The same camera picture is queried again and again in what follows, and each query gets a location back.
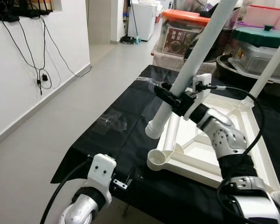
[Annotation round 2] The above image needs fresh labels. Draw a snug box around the black wok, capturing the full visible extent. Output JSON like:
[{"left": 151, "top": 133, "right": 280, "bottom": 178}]
[{"left": 216, "top": 54, "right": 280, "bottom": 87}]

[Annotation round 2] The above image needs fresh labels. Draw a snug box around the green round pot lid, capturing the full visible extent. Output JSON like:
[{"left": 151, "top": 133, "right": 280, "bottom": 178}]
[{"left": 232, "top": 24, "right": 280, "bottom": 47}]

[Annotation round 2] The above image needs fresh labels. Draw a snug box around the beige bench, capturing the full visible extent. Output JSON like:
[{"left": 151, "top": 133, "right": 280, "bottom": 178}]
[{"left": 152, "top": 49, "right": 196, "bottom": 73}]

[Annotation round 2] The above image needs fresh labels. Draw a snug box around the white plastic table top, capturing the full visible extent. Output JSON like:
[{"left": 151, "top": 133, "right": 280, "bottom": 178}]
[{"left": 146, "top": 86, "right": 280, "bottom": 213}]

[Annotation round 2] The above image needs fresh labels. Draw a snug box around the orange-lidded storage box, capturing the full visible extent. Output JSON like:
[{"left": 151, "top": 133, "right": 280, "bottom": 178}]
[{"left": 159, "top": 8, "right": 210, "bottom": 59}]

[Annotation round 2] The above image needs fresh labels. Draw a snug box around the black floor mop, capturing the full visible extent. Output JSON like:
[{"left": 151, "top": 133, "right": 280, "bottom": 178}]
[{"left": 120, "top": 0, "right": 140, "bottom": 45}]

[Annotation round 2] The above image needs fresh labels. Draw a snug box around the white appliance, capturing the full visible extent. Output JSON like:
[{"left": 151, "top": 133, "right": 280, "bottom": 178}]
[{"left": 128, "top": 0, "right": 161, "bottom": 42}]

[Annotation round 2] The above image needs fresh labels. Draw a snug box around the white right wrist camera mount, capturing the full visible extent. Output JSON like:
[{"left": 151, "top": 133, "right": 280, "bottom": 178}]
[{"left": 184, "top": 73, "right": 213, "bottom": 119}]

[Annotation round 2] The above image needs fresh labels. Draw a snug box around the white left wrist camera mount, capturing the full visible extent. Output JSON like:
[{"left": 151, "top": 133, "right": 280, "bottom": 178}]
[{"left": 86, "top": 154, "right": 117, "bottom": 192}]

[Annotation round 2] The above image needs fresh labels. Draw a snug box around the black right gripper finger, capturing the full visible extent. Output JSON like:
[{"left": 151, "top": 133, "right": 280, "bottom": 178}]
[{"left": 154, "top": 84, "right": 179, "bottom": 107}]

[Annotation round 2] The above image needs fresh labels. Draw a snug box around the clear plastic container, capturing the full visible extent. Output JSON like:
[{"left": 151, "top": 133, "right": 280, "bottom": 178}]
[{"left": 229, "top": 44, "right": 280, "bottom": 80}]

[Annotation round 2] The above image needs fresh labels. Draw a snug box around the black router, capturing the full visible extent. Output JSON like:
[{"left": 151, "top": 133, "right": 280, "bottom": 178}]
[{"left": 0, "top": 0, "right": 54, "bottom": 21}]

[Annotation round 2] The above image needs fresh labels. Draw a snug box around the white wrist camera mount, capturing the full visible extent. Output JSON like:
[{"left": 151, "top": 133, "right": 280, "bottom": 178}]
[
  {"left": 86, "top": 154, "right": 117, "bottom": 192},
  {"left": 184, "top": 73, "right": 213, "bottom": 119}
]

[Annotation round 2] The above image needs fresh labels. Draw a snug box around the black tablecloth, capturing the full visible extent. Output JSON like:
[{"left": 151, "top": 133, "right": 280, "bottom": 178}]
[{"left": 50, "top": 64, "right": 280, "bottom": 224}]

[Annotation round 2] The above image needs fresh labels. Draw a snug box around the looped black wall cable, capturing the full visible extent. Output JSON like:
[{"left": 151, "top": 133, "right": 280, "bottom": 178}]
[{"left": 2, "top": 19, "right": 54, "bottom": 96}]

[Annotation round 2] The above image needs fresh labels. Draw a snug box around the pink box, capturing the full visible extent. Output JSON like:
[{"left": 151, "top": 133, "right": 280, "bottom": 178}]
[{"left": 238, "top": 5, "right": 280, "bottom": 28}]

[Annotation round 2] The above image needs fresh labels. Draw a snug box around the thin black wall cable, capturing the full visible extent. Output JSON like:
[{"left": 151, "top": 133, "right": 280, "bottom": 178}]
[{"left": 40, "top": 16, "right": 91, "bottom": 77}]

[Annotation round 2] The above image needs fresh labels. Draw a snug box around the dark curved glossy panel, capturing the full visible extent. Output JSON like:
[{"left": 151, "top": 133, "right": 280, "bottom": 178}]
[{"left": 191, "top": 9, "right": 238, "bottom": 61}]

